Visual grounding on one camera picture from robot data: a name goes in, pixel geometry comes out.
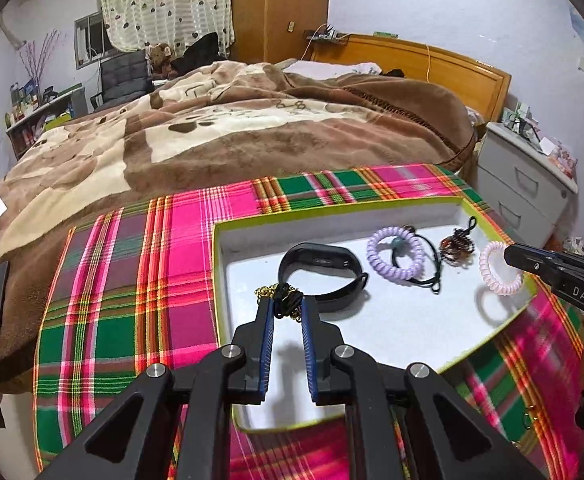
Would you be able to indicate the grey nightstand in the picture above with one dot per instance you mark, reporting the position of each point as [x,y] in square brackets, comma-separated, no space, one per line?
[517,185]

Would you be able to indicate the wooden headboard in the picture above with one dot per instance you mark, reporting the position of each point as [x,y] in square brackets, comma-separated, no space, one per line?
[462,77]

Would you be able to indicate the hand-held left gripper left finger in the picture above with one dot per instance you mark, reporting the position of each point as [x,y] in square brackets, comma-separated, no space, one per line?
[267,340]

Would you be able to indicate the brown teddy bear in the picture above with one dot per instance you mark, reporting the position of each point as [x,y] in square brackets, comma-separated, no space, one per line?
[159,57]

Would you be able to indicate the window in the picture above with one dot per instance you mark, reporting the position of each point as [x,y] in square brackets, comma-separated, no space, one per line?
[91,40]

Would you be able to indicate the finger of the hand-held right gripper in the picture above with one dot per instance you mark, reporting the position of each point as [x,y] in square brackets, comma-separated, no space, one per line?
[527,262]
[539,251]

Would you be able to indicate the black bag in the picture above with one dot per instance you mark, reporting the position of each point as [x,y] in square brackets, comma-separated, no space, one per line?
[199,55]

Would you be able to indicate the power strip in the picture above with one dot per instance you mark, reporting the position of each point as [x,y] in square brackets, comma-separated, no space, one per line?
[327,35]

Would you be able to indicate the brown beige plush blanket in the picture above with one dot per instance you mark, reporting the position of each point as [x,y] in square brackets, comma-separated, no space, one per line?
[221,150]

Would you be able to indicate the row of bottles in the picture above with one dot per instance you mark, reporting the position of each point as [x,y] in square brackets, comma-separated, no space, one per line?
[24,100]

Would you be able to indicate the pink green plaid cloth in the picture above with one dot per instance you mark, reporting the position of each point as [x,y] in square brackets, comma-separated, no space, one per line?
[121,310]

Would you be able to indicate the white shelf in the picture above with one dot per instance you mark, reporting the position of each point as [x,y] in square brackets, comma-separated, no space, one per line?
[46,115]

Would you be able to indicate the heart print curtain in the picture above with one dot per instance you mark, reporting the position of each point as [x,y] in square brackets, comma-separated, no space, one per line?
[166,5]

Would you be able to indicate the wooden wardrobe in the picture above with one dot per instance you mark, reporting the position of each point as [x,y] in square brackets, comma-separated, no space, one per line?
[282,5]

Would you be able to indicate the clutter on nightstand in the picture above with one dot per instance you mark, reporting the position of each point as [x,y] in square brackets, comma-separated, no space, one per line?
[522,120]

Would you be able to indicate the white pillow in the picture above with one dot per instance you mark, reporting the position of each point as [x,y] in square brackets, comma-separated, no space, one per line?
[322,69]

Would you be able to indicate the purple decorative branches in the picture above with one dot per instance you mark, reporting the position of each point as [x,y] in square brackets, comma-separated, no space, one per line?
[36,60]

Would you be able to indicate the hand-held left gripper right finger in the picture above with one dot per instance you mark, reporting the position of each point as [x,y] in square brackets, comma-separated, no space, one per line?
[308,345]

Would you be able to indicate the yellow cardboard box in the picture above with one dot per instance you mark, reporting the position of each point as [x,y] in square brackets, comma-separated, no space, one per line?
[252,260]

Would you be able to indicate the black wristband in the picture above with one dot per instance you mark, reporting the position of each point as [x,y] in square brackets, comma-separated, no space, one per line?
[322,255]

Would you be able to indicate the pink printed box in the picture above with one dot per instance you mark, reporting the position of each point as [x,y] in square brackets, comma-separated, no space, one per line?
[562,160]

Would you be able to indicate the black office chair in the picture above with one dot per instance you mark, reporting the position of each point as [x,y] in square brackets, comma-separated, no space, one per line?
[121,77]

